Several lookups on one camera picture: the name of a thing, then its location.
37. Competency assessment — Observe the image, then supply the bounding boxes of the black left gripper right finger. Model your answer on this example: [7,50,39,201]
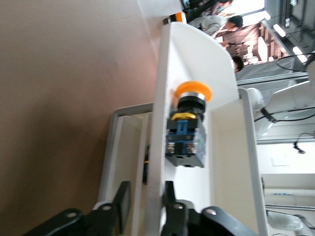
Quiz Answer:
[161,180,190,236]

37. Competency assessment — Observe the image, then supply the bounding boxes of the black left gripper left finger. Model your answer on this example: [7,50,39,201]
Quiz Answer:
[112,180,132,235]

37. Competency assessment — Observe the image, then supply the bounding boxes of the orange mushroom push button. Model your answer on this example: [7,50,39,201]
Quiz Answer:
[165,81,213,169]

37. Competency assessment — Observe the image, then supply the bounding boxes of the person in grey shirt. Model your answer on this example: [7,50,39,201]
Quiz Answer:
[189,14,244,37]

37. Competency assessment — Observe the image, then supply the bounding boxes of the small black yellow component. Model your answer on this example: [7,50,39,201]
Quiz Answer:
[142,145,151,185]

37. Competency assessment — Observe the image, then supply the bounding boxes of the person with black hair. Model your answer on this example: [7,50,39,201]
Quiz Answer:
[232,55,245,73]

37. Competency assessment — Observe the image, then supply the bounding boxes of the rectangular ceiling light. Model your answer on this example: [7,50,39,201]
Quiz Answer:
[272,23,286,38]
[292,46,308,62]

